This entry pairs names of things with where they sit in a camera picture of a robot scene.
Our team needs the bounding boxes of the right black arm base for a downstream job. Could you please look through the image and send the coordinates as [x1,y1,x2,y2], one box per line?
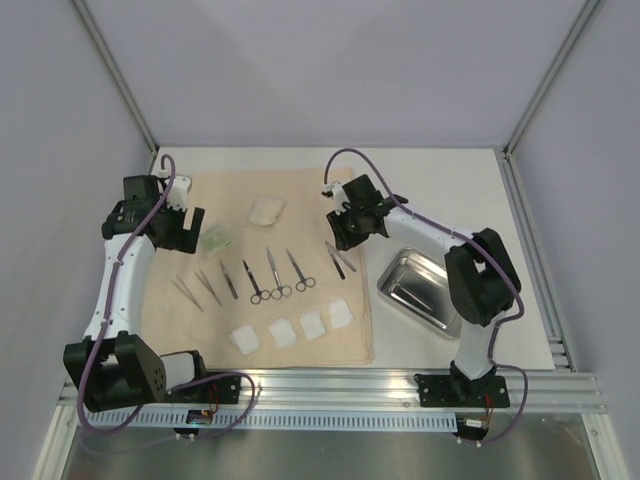
[413,371,511,409]

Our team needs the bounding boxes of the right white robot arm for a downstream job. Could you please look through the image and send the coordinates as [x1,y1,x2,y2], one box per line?
[322,175,521,405]

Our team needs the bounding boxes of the aluminium frame post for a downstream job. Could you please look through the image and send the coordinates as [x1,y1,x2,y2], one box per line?
[68,0,159,157]
[502,0,604,159]

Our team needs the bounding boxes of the right aluminium frame post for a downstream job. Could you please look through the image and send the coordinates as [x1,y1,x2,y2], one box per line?
[502,0,604,159]

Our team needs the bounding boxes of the steel surgical scissors middle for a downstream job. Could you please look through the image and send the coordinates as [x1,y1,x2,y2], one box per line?
[266,248,292,300]

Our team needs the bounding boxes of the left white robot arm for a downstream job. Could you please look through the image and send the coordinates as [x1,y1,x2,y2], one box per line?
[63,175,210,413]

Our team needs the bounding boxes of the steel surgical scissors right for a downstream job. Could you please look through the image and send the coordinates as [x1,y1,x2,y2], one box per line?
[286,250,316,293]

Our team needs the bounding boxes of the steel tweezers pair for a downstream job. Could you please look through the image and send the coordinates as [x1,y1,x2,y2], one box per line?
[325,241,358,272]

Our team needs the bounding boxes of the white gauze pad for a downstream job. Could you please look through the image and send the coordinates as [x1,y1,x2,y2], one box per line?
[268,318,297,349]
[299,310,326,341]
[230,325,261,355]
[329,299,353,329]

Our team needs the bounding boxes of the dark steel tweezers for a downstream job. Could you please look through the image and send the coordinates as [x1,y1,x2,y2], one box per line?
[326,245,346,281]

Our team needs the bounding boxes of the stainless steel tray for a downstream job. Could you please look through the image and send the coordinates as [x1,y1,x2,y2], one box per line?
[377,248,462,340]

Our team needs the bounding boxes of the black tipped surgical scissors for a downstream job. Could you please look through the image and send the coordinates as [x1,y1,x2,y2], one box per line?
[242,260,271,305]

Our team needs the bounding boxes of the steel surgical scissors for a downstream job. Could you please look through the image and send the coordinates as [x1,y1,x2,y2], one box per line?
[266,248,292,300]
[286,250,316,293]

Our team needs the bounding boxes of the left aluminium frame post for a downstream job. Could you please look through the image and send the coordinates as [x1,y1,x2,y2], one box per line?
[68,0,159,157]

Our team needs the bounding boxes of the aluminium front rail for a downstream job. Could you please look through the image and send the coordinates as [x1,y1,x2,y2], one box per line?
[57,369,608,415]

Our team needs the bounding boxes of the beige cloth mat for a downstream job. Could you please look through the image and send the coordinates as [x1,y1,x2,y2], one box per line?
[142,169,373,368]

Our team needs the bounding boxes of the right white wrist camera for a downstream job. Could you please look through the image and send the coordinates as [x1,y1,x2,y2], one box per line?
[321,181,349,211]

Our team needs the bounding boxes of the green printed glove packet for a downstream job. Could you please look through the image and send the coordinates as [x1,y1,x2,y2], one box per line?
[200,224,234,258]

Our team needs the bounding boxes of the slotted grey cable duct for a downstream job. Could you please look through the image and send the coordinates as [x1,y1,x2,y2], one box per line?
[79,410,458,430]

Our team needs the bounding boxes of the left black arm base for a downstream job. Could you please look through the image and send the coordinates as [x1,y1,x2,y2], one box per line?
[159,371,242,405]

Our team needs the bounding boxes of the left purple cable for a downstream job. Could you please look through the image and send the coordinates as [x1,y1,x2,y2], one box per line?
[73,154,263,441]

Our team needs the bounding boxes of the steel forceps dark handle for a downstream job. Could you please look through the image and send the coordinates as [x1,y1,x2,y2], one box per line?
[219,260,239,300]

